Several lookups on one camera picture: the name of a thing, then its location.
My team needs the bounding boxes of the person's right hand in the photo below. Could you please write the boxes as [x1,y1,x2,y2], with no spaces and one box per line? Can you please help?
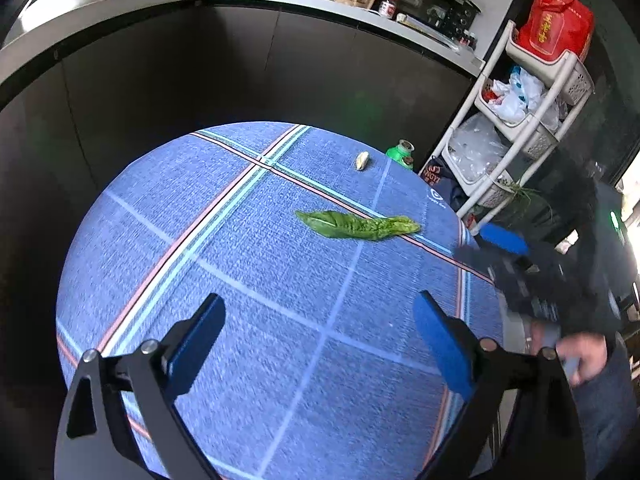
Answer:
[529,321,608,387]

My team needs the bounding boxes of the green thermos jug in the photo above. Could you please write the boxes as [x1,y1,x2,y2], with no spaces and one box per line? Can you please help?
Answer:
[385,140,414,170]

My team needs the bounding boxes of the red gift bag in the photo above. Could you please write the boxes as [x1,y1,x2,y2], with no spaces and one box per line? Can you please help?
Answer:
[515,0,596,62]

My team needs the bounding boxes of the small garlic piece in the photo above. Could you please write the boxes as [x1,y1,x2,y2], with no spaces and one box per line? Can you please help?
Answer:
[355,152,370,171]

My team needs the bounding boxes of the green vegetable leaf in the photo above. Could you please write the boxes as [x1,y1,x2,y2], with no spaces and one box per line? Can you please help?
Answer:
[295,210,421,242]

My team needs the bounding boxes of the white grey kitchen counter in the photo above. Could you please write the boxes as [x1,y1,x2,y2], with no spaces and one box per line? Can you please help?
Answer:
[1,0,484,93]

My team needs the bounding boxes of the red lid jar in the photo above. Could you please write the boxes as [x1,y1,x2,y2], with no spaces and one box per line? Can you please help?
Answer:
[378,0,398,20]

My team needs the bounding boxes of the person's blue jeans leg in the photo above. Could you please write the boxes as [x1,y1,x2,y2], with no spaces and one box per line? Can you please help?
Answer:
[574,335,639,479]

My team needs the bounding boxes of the blue plaid tablecloth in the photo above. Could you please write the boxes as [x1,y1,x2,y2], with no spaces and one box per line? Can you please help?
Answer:
[56,122,503,479]

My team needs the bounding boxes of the dark blue printed bag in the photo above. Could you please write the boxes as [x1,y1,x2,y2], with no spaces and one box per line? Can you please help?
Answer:
[419,156,468,211]

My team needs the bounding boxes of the black toaster oven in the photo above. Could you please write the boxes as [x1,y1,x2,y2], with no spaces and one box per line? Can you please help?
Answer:
[397,0,482,41]

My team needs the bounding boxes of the white tiered storage rack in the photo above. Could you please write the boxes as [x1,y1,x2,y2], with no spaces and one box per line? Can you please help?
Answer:
[432,21,594,232]

